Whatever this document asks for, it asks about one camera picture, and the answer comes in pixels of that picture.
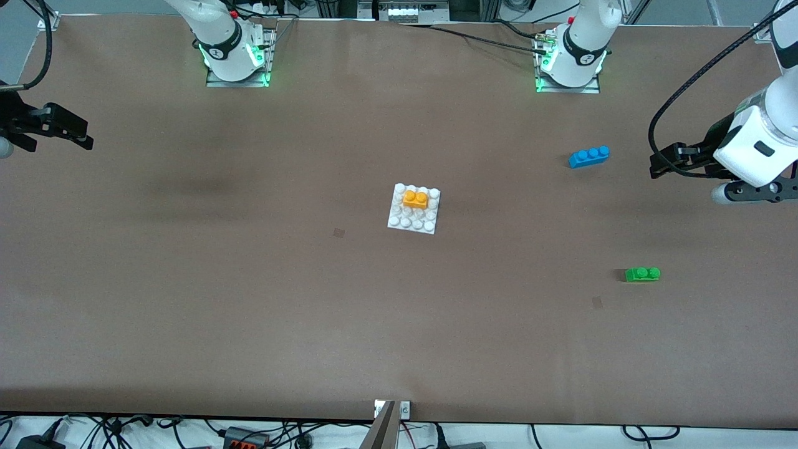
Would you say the white studded base plate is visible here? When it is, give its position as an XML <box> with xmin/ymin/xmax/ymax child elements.
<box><xmin>387</xmin><ymin>183</ymin><xmax>442</xmax><ymax>235</ymax></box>

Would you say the blue three-stud block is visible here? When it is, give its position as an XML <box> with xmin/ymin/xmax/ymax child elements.
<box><xmin>569</xmin><ymin>146</ymin><xmax>611</xmax><ymax>169</ymax></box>

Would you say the white power strip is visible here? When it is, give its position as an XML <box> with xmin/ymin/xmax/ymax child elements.
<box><xmin>377</xmin><ymin>1</ymin><xmax>451</xmax><ymax>24</ymax></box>

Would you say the black connector with orange levers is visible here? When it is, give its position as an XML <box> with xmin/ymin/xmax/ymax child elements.
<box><xmin>223</xmin><ymin>427</ymin><xmax>270</xmax><ymax>449</ymax></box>

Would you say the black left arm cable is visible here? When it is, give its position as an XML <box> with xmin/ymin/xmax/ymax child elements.
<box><xmin>648</xmin><ymin>9</ymin><xmax>786</xmax><ymax>180</ymax></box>

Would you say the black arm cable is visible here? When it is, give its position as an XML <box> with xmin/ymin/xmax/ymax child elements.
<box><xmin>0</xmin><ymin>0</ymin><xmax>52</xmax><ymax>93</ymax></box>
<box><xmin>648</xmin><ymin>9</ymin><xmax>786</xmax><ymax>180</ymax></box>

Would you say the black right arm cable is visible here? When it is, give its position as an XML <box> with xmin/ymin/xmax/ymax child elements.
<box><xmin>0</xmin><ymin>0</ymin><xmax>52</xmax><ymax>93</ymax></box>

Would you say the long black table cable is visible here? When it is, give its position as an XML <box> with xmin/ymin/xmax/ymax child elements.
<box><xmin>399</xmin><ymin>22</ymin><xmax>550</xmax><ymax>57</ymax></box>

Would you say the black cable loop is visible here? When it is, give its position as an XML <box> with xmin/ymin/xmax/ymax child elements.
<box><xmin>622</xmin><ymin>425</ymin><xmax>681</xmax><ymax>442</ymax></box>

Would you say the silver clamp bracket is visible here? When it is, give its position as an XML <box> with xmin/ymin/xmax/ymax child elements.
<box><xmin>374</xmin><ymin>400</ymin><xmax>411</xmax><ymax>420</ymax></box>

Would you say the grey-brown camera stand post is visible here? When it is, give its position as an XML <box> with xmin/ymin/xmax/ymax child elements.
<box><xmin>360</xmin><ymin>400</ymin><xmax>400</xmax><ymax>449</ymax></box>

